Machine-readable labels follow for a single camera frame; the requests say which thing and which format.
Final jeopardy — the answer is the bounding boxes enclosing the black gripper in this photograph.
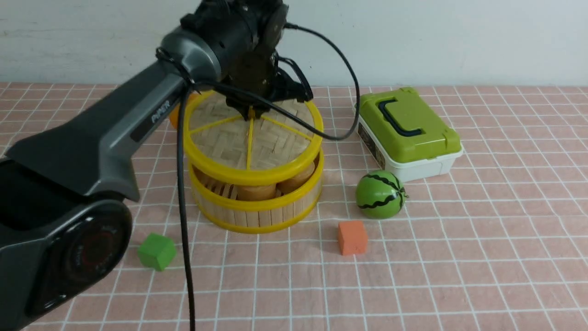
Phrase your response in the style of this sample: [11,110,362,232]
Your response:
[225,0,314,121]

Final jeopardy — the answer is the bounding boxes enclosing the yellow woven steamer lid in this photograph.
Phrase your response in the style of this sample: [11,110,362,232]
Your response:
[183,91,323,186]

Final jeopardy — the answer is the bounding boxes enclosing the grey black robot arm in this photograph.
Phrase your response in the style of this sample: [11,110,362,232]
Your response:
[1,0,288,331]

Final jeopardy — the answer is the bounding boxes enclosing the bamboo steamer basket yellow rims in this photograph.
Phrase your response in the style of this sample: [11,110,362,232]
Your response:
[188,151,325,234]

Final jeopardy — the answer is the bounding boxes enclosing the tan toy bun right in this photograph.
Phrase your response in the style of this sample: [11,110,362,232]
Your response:
[277,163,316,194]

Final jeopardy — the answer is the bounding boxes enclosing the tan toy bun front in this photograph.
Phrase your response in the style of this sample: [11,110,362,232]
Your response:
[237,183,277,201]

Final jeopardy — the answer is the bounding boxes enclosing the green white lidded box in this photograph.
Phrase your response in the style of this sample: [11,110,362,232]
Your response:
[357,87,464,183]

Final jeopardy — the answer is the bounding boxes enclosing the green toy watermelon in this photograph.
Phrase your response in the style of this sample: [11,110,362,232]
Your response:
[356,170,409,220]

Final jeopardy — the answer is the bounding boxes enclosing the orange foam cube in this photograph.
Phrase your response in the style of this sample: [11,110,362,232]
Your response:
[337,220,369,256]

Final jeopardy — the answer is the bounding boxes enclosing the green foam cube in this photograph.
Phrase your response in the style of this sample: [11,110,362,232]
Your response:
[138,233,176,272]

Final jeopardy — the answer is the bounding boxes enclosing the pink checkered tablecloth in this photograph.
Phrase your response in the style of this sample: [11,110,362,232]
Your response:
[0,82,588,331]

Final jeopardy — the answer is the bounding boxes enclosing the black cable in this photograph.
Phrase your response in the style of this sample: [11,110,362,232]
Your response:
[155,22,361,331]

